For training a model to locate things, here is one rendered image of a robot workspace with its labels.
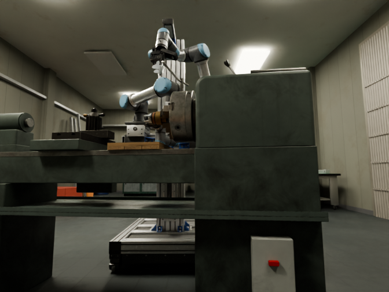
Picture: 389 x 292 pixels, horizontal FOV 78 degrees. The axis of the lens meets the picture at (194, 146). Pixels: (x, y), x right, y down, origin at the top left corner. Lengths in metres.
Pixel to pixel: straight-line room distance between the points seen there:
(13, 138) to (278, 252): 1.70
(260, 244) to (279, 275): 0.15
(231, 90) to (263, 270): 0.86
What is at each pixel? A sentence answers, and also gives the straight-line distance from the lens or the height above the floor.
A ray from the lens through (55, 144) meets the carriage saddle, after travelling 1.55.
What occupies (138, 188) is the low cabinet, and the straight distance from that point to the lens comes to 8.38.
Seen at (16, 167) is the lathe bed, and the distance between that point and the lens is 1.78.
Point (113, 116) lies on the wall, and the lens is 10.84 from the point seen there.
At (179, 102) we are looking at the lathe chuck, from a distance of 1.38.
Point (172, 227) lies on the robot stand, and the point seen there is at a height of 0.26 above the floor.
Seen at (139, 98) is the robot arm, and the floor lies 1.32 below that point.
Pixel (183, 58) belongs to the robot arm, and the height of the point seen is 1.64.
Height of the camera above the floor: 0.73
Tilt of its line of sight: 7 degrees up
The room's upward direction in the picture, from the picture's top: straight up
